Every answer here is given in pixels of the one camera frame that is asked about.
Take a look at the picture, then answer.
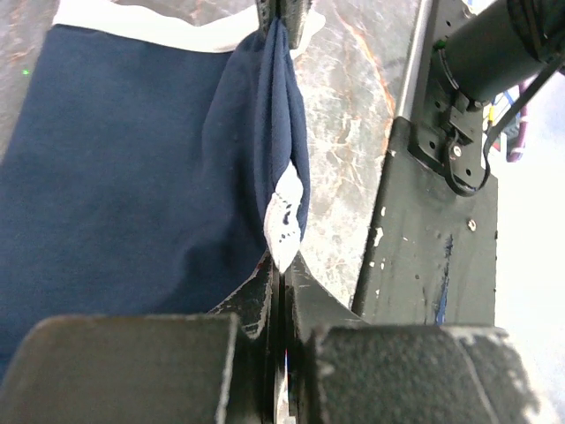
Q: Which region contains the navy blue underwear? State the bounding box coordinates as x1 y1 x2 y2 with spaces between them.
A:
1 1 310 367

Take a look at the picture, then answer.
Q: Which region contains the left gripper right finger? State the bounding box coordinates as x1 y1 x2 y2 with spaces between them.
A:
284 256 556 423

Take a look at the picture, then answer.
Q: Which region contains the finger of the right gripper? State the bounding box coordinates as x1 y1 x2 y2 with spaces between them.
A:
277 0 313 49
255 0 278 31

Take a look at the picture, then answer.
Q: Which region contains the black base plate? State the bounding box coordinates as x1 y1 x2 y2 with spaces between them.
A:
350 0 500 328

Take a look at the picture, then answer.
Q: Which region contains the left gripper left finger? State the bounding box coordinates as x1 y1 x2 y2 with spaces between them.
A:
1 256 281 423

